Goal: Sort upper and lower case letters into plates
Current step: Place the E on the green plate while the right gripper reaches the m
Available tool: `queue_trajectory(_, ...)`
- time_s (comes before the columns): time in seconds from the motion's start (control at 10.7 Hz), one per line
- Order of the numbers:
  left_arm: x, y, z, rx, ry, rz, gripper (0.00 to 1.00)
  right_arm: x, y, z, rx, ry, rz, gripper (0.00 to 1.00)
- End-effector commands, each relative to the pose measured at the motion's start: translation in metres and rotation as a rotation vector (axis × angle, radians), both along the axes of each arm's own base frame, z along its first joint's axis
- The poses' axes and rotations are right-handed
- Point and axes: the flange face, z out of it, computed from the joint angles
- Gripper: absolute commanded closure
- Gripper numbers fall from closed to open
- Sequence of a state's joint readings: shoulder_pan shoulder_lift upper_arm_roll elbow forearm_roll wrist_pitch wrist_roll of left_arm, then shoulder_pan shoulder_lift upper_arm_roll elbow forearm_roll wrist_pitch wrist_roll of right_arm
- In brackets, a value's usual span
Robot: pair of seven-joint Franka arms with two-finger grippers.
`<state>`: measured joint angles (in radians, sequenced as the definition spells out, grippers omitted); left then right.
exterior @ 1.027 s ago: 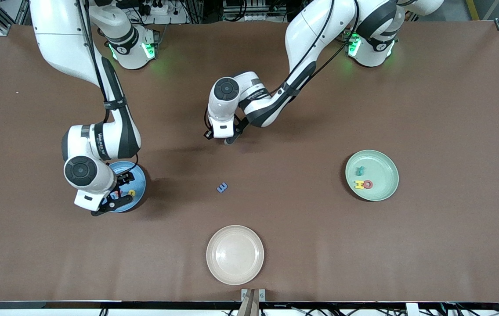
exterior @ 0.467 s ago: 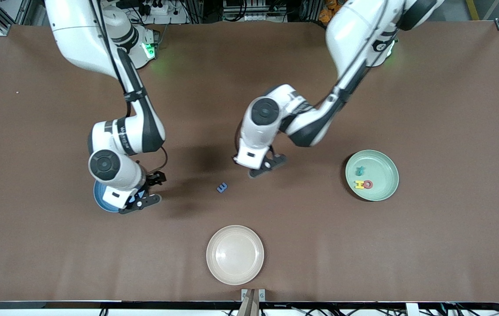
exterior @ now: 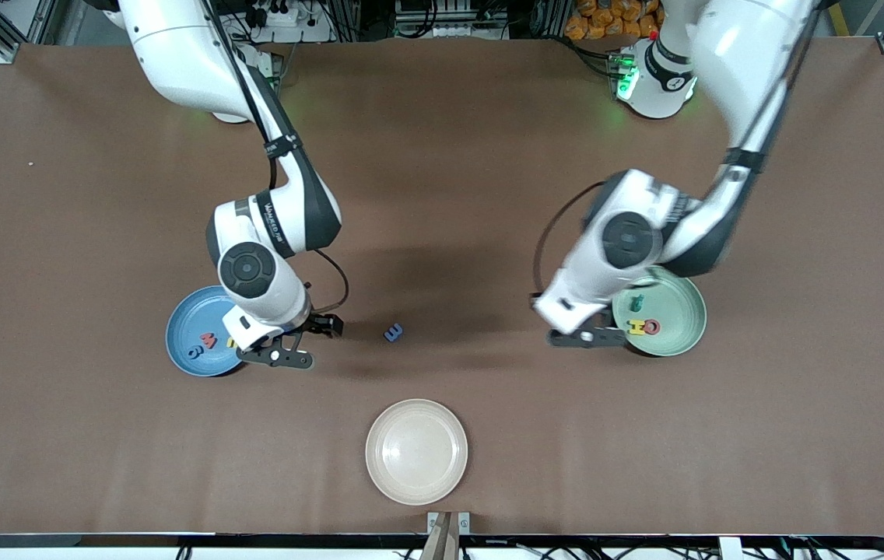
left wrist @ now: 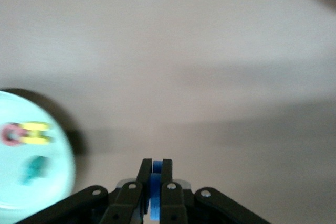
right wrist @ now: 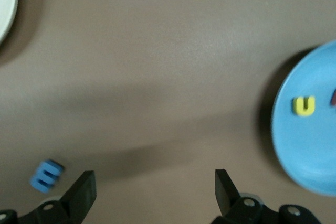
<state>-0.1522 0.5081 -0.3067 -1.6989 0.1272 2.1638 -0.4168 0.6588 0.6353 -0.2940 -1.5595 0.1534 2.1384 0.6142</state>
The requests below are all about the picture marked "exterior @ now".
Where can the pink foam letter w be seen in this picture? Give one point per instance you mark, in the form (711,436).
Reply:
(208,340)

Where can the blue round plate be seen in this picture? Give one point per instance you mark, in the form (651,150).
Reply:
(189,319)

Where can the light blue three-pronged foam letter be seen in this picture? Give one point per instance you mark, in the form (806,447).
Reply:
(393,333)

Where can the pile of orange items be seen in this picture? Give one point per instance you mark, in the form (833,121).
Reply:
(598,23)

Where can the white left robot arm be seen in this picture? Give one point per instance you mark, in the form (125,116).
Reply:
(738,47)

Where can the wooden stick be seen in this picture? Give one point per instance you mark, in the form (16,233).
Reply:
(442,544)

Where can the long white socket strip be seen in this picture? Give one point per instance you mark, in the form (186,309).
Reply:
(450,31)

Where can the metal table edge bracket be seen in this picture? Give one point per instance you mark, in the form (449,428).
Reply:
(433,519)

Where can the pink foam letter Q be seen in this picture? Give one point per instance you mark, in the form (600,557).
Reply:
(656,327)

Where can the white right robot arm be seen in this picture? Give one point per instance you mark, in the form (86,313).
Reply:
(177,47)

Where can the white power strip with plugs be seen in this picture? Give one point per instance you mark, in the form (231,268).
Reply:
(298,33)

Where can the pale green round plate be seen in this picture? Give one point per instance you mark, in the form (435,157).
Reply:
(675,311)

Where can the yellow foam letter H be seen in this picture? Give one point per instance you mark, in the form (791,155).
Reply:
(636,327)

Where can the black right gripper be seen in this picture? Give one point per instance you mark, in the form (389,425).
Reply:
(318,322)

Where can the cream round plate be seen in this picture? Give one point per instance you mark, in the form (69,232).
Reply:
(416,451)

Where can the blue round looped foam letter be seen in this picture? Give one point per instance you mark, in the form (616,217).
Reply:
(188,351)

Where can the teal foam letter R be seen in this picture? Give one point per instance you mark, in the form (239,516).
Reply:
(638,302)

